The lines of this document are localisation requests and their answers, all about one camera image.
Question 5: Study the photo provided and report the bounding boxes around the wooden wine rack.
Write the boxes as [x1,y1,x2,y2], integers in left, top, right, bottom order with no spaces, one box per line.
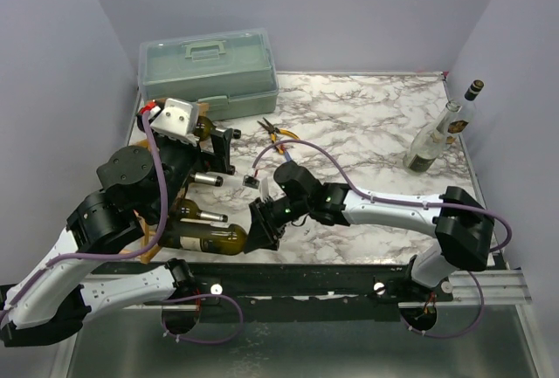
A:
[117,98,210,265]

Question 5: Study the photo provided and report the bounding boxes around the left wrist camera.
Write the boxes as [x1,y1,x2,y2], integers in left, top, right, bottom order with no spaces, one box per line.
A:
[136,98,200,146]

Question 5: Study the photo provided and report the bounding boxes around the yellow handled pliers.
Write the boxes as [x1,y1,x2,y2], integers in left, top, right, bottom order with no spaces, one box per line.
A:
[258,118,300,156]

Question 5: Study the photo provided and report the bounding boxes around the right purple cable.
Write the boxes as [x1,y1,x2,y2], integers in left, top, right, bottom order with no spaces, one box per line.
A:
[252,141,513,339]

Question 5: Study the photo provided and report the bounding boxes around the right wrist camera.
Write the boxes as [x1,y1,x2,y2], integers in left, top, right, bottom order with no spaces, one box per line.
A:
[242,175,270,202]

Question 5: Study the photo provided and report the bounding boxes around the purple cable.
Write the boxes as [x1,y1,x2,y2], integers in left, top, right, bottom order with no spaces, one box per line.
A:
[0,109,245,345]
[252,141,513,339]

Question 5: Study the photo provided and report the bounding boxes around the brown label wine bottle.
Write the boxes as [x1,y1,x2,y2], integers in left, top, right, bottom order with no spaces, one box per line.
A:
[192,116,242,141]

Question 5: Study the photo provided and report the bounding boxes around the clear glass bottle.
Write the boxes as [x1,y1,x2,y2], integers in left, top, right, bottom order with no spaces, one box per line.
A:
[403,101,461,173]

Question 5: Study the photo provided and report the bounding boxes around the small dark cap bottle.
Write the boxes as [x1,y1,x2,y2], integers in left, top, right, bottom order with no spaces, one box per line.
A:
[445,79,485,149]

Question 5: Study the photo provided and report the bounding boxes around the bottle in rack bottom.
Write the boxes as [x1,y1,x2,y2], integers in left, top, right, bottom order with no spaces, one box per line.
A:
[170,198,228,223]

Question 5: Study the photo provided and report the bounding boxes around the blue red screwdriver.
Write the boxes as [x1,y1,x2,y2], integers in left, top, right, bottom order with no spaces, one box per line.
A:
[280,146,293,162]

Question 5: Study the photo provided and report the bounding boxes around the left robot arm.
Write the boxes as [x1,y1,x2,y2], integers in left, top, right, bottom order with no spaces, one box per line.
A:
[1,128,241,347]

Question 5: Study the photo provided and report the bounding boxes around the green plastic toolbox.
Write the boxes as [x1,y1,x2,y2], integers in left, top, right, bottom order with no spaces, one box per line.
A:
[137,29,279,120]

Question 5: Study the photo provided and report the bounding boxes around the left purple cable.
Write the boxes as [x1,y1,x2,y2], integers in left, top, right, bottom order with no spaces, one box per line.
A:
[0,109,245,345]

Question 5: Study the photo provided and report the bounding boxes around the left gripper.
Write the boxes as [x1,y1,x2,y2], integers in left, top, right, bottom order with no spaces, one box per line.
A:
[143,116,234,220]

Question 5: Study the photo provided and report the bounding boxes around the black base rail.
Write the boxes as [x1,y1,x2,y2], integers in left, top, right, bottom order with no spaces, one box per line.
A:
[124,259,455,325]

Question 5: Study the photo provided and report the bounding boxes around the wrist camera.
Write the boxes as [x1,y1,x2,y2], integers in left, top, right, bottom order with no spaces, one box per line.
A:
[242,175,270,202]
[136,98,200,146]

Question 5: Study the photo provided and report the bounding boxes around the dark green wine bottle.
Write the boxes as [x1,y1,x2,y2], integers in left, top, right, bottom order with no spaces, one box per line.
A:
[189,172,224,187]

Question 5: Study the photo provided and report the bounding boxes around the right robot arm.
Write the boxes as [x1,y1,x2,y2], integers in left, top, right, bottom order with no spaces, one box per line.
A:
[243,162,494,301]

